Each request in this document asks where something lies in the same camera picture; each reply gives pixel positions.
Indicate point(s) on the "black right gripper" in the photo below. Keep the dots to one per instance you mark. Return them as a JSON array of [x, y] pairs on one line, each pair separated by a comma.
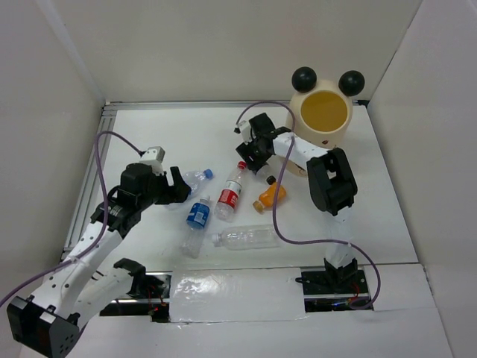
[[245, 151]]

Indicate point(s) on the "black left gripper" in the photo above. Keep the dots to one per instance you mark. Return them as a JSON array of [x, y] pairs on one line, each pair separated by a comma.
[[177, 194]]

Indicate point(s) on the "black label clear bottle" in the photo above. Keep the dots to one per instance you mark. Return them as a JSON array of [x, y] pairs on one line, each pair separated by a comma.
[[266, 174]]

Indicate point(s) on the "blue label white cap bottle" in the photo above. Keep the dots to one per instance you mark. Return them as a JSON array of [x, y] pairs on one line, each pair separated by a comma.
[[196, 222]]

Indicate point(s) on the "orange juice bottle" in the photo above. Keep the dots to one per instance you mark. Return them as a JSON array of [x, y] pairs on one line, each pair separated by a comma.
[[273, 194]]

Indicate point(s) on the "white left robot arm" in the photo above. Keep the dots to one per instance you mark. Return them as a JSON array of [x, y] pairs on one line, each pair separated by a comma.
[[51, 319]]

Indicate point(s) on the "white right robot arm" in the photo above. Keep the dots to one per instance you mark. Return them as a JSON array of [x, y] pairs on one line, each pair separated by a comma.
[[332, 186]]

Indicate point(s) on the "cream bin with black ears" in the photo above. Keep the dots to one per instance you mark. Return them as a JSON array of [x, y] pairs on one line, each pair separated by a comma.
[[322, 109]]

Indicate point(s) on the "crushed blue cap water bottle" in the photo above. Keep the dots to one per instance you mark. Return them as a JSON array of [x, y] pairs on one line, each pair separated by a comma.
[[196, 180]]

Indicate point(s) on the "red label red cap bottle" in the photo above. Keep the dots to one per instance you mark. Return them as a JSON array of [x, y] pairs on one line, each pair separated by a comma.
[[229, 197]]

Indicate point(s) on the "clear unlabelled plastic bottle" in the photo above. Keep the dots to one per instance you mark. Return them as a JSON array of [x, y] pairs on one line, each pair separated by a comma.
[[244, 238]]

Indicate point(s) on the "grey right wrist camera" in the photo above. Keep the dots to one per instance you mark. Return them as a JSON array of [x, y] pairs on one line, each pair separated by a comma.
[[244, 129]]

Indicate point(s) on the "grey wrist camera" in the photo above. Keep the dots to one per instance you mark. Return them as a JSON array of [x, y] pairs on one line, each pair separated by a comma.
[[153, 157], [244, 129]]

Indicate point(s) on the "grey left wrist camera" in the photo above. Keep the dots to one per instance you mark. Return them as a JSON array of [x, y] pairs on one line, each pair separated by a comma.
[[153, 157]]

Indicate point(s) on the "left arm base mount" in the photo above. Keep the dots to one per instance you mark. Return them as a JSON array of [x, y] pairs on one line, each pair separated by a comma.
[[153, 302]]

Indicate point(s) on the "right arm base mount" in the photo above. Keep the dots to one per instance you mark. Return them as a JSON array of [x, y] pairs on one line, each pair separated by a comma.
[[322, 294]]

